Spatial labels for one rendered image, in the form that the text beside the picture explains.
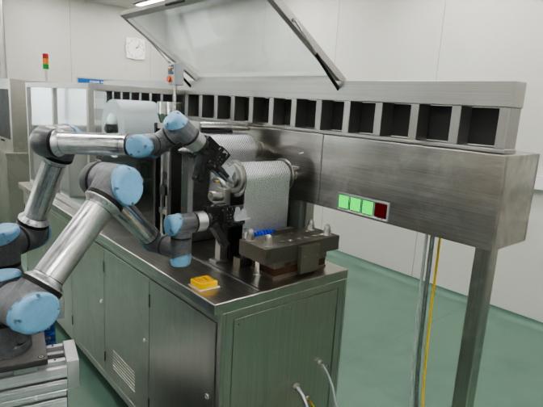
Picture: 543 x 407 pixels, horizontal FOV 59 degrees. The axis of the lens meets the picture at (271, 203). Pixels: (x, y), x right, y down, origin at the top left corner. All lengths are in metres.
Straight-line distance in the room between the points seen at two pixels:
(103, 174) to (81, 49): 6.02
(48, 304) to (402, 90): 1.29
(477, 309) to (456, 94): 0.76
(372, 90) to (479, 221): 0.61
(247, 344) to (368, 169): 0.78
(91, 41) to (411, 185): 6.27
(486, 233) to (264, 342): 0.84
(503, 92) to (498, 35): 2.66
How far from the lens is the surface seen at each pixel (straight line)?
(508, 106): 1.58
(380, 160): 1.80
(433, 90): 1.70
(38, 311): 1.39
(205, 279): 1.73
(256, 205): 1.91
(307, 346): 1.98
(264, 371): 1.87
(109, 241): 2.31
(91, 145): 1.70
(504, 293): 4.27
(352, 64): 4.99
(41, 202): 2.01
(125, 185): 1.45
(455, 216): 1.65
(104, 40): 7.58
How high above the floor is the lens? 1.55
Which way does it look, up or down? 12 degrees down
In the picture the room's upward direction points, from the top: 3 degrees clockwise
